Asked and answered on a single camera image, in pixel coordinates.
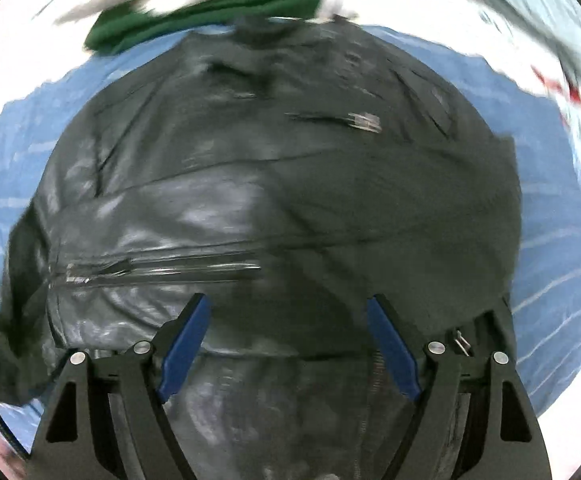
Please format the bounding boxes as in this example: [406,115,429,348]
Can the black leather jacket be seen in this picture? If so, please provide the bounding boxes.
[0,21,521,479]

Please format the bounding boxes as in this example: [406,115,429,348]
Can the green varsity jacket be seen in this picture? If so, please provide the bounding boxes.
[84,0,321,55]

